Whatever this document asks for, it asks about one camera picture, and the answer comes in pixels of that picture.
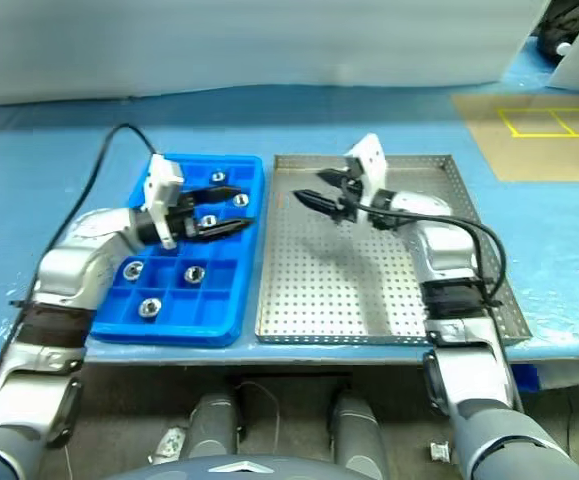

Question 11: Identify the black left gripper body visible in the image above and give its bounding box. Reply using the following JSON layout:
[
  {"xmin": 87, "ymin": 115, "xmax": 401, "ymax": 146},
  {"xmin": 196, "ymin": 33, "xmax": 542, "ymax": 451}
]
[{"xmin": 168, "ymin": 192, "xmax": 208, "ymax": 244}]

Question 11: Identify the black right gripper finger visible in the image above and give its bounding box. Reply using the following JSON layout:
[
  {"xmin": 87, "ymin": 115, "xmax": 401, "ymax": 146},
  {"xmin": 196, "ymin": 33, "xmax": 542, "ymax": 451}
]
[
  {"xmin": 292, "ymin": 188, "xmax": 343, "ymax": 217},
  {"xmin": 316, "ymin": 168, "xmax": 350, "ymax": 188}
]

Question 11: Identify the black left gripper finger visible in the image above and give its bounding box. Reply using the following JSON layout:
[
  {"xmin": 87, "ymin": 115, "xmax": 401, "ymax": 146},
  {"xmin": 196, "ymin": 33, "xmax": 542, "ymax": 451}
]
[
  {"xmin": 191, "ymin": 185, "xmax": 243, "ymax": 204},
  {"xmin": 196, "ymin": 217, "xmax": 255, "ymax": 243}
]

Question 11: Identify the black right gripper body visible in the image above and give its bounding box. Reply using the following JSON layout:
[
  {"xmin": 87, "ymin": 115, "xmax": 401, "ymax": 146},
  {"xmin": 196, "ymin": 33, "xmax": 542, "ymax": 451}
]
[{"xmin": 331, "ymin": 167, "xmax": 370, "ymax": 226}]

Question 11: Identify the blue plastic compartment tray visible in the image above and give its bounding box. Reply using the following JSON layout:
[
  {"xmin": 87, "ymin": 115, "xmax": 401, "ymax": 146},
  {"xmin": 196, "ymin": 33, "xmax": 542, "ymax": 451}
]
[{"xmin": 90, "ymin": 153, "xmax": 264, "ymax": 349}]

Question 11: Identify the perforated metal tray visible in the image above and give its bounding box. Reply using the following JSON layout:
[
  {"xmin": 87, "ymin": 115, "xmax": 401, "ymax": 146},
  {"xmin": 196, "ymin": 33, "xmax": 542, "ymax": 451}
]
[{"xmin": 256, "ymin": 153, "xmax": 534, "ymax": 346}]

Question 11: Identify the grey left robot leg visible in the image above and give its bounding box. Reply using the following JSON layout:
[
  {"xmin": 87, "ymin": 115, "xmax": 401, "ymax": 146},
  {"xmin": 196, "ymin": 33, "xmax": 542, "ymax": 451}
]
[{"xmin": 188, "ymin": 392, "xmax": 243, "ymax": 459}]

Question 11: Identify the grey robot leg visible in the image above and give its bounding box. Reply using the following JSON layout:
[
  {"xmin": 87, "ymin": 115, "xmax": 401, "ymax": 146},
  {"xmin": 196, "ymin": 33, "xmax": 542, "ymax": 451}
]
[
  {"xmin": 188, "ymin": 392, "xmax": 243, "ymax": 459},
  {"xmin": 328, "ymin": 389, "xmax": 390, "ymax": 469}
]

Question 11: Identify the brown cardboard sheet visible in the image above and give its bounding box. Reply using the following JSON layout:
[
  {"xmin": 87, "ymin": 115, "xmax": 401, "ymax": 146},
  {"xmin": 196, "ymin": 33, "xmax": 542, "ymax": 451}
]
[{"xmin": 451, "ymin": 93, "xmax": 579, "ymax": 182}]

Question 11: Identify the yellow tape rectangle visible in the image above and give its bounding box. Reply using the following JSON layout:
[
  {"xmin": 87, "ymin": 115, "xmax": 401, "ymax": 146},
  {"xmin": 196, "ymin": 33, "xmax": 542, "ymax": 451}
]
[{"xmin": 497, "ymin": 106, "xmax": 579, "ymax": 138}]

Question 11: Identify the white left robot foot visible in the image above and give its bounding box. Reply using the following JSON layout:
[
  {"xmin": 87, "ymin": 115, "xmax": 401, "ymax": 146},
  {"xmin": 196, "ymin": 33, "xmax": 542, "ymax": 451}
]
[{"xmin": 148, "ymin": 427, "xmax": 188, "ymax": 464}]

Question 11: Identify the grey right robot leg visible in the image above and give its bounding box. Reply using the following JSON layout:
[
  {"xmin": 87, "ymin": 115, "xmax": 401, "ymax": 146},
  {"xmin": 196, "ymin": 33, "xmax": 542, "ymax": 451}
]
[{"xmin": 328, "ymin": 389, "xmax": 390, "ymax": 469}]

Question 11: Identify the narrow white board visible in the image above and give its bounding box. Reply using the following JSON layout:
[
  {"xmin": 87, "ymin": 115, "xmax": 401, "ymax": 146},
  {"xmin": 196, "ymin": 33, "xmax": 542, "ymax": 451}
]
[{"xmin": 498, "ymin": 0, "xmax": 554, "ymax": 84}]

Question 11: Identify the grey robot torso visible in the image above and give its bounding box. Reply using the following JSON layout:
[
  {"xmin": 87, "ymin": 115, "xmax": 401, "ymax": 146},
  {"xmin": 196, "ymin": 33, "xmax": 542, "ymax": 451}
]
[{"xmin": 101, "ymin": 453, "xmax": 365, "ymax": 480}]

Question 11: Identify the blue crate under table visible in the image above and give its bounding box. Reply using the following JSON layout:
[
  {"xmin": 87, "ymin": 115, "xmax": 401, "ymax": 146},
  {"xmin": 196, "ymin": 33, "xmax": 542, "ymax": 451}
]
[{"xmin": 511, "ymin": 363, "xmax": 540, "ymax": 391}]

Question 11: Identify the black object with white cap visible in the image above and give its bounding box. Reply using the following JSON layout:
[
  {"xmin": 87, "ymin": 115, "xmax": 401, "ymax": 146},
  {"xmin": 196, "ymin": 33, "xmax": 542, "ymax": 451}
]
[{"xmin": 531, "ymin": 0, "xmax": 579, "ymax": 64}]

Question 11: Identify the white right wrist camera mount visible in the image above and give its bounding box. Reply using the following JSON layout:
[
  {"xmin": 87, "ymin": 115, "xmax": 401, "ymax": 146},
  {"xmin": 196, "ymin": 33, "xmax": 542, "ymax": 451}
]
[{"xmin": 344, "ymin": 132, "xmax": 389, "ymax": 201}]

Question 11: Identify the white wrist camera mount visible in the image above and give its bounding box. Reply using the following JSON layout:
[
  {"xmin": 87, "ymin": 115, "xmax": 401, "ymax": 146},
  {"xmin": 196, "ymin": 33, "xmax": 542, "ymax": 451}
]
[
  {"xmin": 141, "ymin": 153, "xmax": 186, "ymax": 250},
  {"xmin": 344, "ymin": 132, "xmax": 389, "ymax": 201}
]

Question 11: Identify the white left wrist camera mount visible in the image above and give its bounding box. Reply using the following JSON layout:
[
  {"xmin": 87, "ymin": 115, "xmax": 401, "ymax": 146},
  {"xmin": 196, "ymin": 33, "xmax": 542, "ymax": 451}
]
[{"xmin": 141, "ymin": 153, "xmax": 186, "ymax": 250}]

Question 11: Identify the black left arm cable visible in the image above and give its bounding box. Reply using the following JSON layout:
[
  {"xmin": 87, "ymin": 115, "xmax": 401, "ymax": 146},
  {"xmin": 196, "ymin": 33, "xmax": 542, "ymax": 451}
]
[{"xmin": 0, "ymin": 123, "xmax": 163, "ymax": 409}]

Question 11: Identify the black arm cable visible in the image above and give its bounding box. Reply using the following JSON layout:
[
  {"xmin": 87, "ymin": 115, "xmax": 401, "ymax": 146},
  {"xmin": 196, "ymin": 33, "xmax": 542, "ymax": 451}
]
[
  {"xmin": 0, "ymin": 123, "xmax": 163, "ymax": 409},
  {"xmin": 366, "ymin": 204, "xmax": 508, "ymax": 311}
]

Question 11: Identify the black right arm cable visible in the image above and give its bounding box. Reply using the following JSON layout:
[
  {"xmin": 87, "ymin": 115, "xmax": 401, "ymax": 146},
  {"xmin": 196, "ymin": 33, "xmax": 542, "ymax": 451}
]
[{"xmin": 366, "ymin": 204, "xmax": 508, "ymax": 311}]

